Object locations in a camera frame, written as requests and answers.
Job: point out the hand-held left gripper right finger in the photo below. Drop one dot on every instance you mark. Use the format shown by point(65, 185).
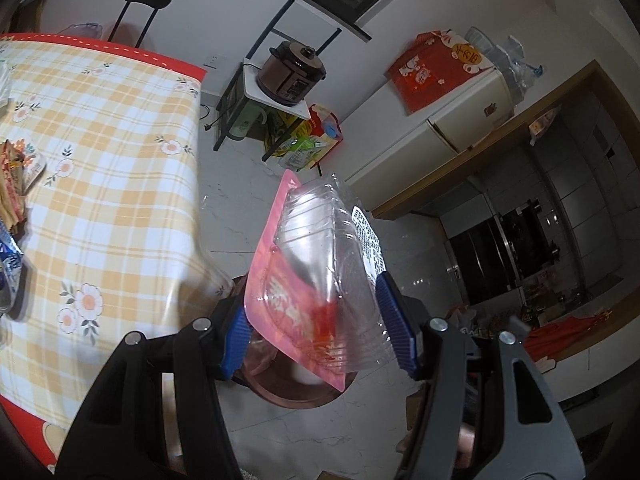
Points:
point(395, 320)

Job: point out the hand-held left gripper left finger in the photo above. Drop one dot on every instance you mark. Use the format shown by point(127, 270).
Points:
point(235, 346)

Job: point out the brown round trash bin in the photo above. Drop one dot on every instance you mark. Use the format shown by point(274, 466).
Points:
point(280, 391)

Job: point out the pink and clear plastic tray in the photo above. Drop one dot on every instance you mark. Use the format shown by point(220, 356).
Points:
point(320, 260)

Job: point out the black kitchen oven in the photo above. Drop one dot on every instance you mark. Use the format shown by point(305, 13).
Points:
point(495, 255)

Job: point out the red cloth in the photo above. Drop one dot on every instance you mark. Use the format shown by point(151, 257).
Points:
point(565, 335)

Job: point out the cream refrigerator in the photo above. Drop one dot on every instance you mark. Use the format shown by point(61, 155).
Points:
point(400, 145)

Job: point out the green snack bag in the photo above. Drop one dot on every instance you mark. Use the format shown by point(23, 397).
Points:
point(300, 155)

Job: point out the yellow checked floral tablecloth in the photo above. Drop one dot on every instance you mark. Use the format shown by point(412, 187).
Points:
point(110, 185)

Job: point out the red shopping bag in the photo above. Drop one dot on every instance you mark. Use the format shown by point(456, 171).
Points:
point(327, 120)

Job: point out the pale green kettle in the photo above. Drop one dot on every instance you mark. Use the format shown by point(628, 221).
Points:
point(242, 122)

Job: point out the blue snack packet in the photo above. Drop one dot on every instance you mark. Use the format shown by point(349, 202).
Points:
point(9, 265)

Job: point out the red gift box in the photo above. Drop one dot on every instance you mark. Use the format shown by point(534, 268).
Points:
point(430, 75)

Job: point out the black metal rack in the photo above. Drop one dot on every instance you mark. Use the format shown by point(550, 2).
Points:
point(252, 92)

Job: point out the brown electric pressure cooker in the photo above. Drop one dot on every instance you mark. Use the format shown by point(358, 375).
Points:
point(290, 75)

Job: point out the red and yellow snack packet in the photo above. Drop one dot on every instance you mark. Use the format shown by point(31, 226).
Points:
point(15, 175)

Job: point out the clear plastic bags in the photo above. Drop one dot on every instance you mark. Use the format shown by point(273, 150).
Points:
point(515, 65)

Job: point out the black window sill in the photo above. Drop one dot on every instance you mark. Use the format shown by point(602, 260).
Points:
point(362, 31)

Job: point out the wooden door frame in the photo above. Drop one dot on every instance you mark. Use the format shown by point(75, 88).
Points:
point(500, 155)

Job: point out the white wall socket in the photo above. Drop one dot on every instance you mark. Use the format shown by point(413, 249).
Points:
point(212, 61)

